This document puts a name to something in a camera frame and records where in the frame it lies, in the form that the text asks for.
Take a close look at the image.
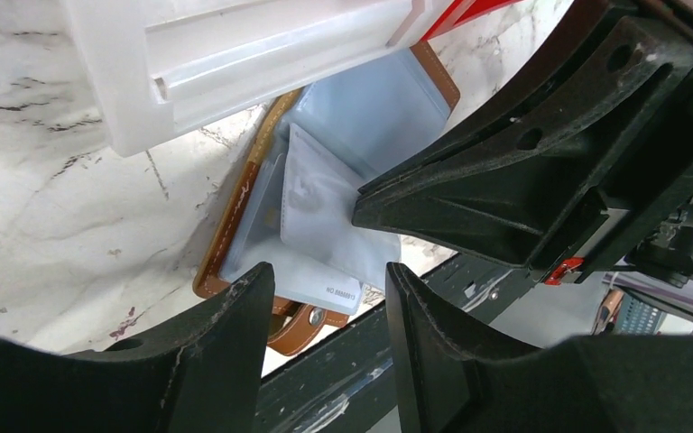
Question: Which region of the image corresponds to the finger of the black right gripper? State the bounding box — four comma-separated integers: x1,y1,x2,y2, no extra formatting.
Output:
352,67,693,281
361,1,693,198

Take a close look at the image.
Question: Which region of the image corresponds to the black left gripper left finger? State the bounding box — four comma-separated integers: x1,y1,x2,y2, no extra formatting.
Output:
0,263,274,432

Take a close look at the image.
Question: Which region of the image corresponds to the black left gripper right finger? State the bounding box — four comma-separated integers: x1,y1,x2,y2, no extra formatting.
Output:
386,263,693,432

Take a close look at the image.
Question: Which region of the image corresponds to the red plastic bin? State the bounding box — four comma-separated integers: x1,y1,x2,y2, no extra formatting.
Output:
421,0,519,41

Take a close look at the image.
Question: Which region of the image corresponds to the brown leather card holder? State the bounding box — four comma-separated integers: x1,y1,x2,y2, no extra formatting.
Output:
193,41,460,356

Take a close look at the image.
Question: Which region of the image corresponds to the white plastic bin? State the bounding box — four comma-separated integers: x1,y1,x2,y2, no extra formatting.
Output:
63,0,448,157

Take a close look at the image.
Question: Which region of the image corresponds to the peach plastic file organizer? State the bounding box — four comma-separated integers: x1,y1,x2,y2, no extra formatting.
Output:
592,289,665,335

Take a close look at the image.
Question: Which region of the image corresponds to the black metal base rail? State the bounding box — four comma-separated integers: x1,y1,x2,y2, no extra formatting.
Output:
252,254,534,432

